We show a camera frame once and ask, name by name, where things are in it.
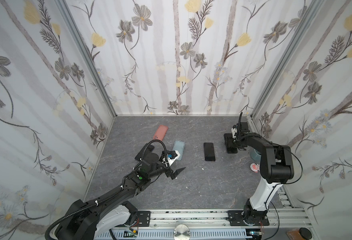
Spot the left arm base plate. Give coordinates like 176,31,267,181
125,211,151,228

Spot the white ventilated cable duct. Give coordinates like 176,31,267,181
96,229,252,240

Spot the round silver knob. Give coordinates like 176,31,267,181
173,224,191,240

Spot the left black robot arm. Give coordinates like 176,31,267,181
44,140,183,240

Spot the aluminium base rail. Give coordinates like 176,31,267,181
93,202,319,240

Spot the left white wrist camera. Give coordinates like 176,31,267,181
162,151,181,167

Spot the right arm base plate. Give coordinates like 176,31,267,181
226,211,270,227

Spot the pink phone case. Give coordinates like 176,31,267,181
153,125,169,141

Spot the black phone far left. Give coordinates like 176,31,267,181
135,144,155,162

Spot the brown box black cap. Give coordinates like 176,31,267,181
286,228,313,240

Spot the small pink white object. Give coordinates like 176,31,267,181
250,163,260,173

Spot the light blue phone case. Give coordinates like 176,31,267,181
173,141,186,161

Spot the teal ceramic cup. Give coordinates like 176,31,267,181
250,149,261,164

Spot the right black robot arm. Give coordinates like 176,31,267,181
224,113,294,226

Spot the purple-edged black phone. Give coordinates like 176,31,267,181
204,143,216,162

